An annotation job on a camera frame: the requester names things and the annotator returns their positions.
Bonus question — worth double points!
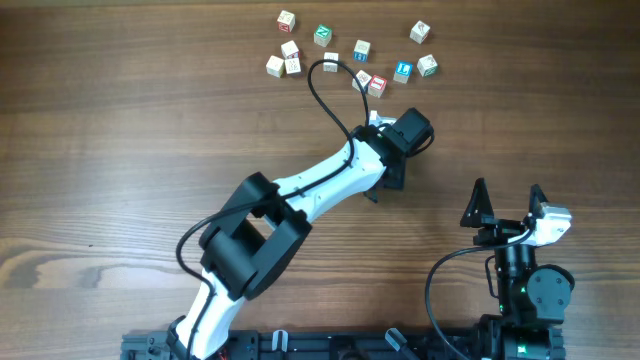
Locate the wooden picture block centre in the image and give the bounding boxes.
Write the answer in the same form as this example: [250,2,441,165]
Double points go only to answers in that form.
[352,70,372,94]

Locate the plain wooden block far left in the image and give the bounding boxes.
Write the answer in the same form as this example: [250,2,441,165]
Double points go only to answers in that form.
[266,55,285,78]

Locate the green N block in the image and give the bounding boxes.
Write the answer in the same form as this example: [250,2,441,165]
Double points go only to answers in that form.
[314,24,333,47]

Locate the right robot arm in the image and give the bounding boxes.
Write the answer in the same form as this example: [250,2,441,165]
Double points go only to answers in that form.
[460,178,575,360]

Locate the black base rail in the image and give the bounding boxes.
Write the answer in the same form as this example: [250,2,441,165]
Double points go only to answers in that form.
[120,330,457,360]

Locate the blue L block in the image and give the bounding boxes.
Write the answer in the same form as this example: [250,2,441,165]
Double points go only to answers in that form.
[393,61,413,84]

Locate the red-sided block top left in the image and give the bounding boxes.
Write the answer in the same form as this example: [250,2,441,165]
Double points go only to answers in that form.
[277,10,296,33]

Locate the wooden picture block top right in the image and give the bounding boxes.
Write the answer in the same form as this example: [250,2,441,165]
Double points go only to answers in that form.
[409,20,431,44]

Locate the green-sided block right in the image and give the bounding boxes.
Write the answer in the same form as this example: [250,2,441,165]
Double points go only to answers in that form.
[417,54,438,77]

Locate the blue H block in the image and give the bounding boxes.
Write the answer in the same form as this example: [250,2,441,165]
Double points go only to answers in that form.
[353,39,371,63]

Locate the red-edged block left cluster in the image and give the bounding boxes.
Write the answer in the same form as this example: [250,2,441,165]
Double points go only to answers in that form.
[281,40,300,59]

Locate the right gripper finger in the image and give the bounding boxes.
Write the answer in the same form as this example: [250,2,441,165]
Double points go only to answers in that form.
[529,184,547,216]
[460,178,496,228]

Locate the red I block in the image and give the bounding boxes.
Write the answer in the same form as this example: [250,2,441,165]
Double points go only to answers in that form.
[368,75,387,98]

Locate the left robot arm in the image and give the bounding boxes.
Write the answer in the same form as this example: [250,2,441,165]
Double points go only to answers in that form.
[167,108,434,359]

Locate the wooden picture block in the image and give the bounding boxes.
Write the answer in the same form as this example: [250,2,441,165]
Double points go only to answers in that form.
[352,70,372,94]
[409,20,431,44]

